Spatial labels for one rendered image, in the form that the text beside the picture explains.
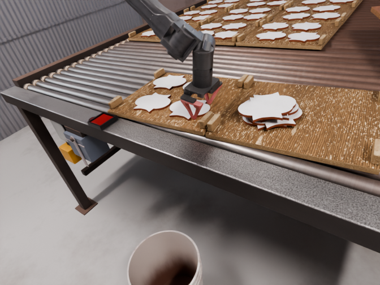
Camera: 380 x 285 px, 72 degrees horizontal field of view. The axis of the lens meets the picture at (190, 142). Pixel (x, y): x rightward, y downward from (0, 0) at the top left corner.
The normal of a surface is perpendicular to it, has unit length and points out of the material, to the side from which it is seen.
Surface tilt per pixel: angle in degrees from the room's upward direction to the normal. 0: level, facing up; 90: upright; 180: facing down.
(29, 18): 90
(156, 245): 87
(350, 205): 0
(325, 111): 0
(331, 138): 0
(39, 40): 90
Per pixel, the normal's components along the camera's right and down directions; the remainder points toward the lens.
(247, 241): -0.16, -0.79
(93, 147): 0.80, 0.25
